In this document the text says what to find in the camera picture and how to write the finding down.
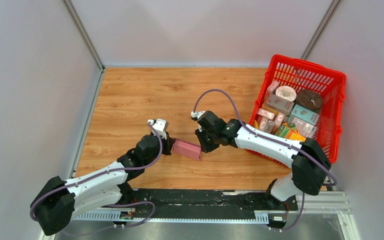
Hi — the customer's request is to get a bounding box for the pink white roll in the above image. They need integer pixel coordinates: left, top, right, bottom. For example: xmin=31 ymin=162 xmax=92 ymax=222
xmin=275 ymin=85 xmax=297 ymax=102

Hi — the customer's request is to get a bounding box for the red plastic basket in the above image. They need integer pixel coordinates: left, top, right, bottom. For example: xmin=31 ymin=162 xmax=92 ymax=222
xmin=248 ymin=54 xmax=347 ymax=164

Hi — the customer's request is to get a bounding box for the pink paper box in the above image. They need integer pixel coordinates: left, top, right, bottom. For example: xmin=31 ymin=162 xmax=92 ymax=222
xmin=172 ymin=138 xmax=202 ymax=161

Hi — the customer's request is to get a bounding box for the teal snack box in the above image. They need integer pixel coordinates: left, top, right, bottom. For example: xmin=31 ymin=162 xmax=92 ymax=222
xmin=289 ymin=104 xmax=320 ymax=126

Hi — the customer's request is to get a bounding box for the pink grey snack box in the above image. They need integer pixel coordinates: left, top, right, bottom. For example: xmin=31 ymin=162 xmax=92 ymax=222
xmin=264 ymin=94 xmax=294 ymax=116

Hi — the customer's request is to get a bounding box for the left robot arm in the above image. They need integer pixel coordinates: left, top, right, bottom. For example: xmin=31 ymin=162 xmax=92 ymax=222
xmin=30 ymin=132 xmax=176 ymax=236

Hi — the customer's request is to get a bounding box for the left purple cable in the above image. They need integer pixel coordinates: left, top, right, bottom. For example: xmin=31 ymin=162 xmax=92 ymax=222
xmin=29 ymin=120 xmax=164 ymax=222

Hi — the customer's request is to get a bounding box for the brown chocolate donut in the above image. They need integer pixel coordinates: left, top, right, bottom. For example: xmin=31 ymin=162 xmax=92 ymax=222
xmin=295 ymin=89 xmax=323 ymax=113

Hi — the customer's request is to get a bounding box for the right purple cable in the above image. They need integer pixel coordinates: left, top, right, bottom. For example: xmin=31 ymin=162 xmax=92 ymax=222
xmin=192 ymin=88 xmax=339 ymax=187

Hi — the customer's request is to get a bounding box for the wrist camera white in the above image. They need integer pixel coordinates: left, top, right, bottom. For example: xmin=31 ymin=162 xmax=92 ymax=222
xmin=190 ymin=111 xmax=205 ymax=121
xmin=147 ymin=118 xmax=169 ymax=140

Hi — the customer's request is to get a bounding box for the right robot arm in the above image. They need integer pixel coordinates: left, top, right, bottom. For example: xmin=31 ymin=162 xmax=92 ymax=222
xmin=190 ymin=110 xmax=331 ymax=210

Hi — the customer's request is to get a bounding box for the purple cable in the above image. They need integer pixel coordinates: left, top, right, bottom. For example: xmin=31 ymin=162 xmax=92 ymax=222
xmin=192 ymin=88 xmax=339 ymax=187
xmin=29 ymin=120 xmax=164 ymax=222

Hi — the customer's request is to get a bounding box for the orange juice carton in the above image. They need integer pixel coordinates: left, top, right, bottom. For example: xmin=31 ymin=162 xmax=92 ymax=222
xmin=284 ymin=129 xmax=306 ymax=142

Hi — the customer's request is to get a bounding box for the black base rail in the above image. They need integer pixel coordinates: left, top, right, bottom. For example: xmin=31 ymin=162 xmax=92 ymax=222
xmin=49 ymin=187 xmax=352 ymax=229

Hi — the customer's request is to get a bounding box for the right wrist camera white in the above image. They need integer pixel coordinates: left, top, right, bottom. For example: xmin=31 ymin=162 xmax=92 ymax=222
xmin=190 ymin=111 xmax=205 ymax=121

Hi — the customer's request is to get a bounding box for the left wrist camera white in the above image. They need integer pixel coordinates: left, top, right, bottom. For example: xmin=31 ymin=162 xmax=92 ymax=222
xmin=147 ymin=118 xmax=169 ymax=140

